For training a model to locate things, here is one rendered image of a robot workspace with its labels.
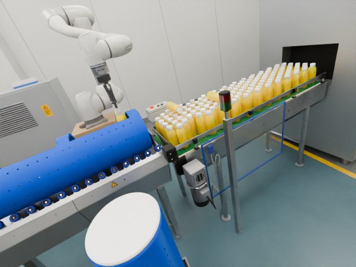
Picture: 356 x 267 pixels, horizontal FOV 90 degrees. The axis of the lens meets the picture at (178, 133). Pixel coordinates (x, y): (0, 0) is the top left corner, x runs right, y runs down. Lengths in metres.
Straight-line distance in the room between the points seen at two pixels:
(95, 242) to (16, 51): 3.52
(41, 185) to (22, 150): 1.80
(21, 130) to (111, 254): 2.29
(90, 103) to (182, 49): 2.85
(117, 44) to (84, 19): 0.53
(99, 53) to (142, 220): 0.84
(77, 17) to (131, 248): 1.45
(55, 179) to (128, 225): 0.53
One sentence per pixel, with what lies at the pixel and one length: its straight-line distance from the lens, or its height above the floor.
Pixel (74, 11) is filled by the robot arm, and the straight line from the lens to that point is 1.63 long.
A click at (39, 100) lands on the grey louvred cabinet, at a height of 1.28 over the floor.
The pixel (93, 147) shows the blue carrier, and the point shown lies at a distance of 1.07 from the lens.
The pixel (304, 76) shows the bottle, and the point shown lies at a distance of 1.99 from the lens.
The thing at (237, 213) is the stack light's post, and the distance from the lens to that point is 1.61.
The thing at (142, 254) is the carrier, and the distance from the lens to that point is 0.68.
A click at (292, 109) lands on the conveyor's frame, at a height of 0.80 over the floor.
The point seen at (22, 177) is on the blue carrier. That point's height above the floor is 1.16.
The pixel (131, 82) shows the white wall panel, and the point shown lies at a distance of 3.84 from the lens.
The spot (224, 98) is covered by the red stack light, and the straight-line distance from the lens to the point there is 0.99.
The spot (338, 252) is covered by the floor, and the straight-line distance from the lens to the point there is 1.90.
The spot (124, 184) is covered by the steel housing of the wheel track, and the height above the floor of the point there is 0.85.
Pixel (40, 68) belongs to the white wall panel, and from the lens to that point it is 3.89.
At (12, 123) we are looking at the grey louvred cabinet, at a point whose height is 1.13.
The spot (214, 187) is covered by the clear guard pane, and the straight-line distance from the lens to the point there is 1.42.
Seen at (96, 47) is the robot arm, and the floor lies 1.61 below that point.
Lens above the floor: 1.58
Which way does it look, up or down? 28 degrees down
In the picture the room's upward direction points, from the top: 15 degrees counter-clockwise
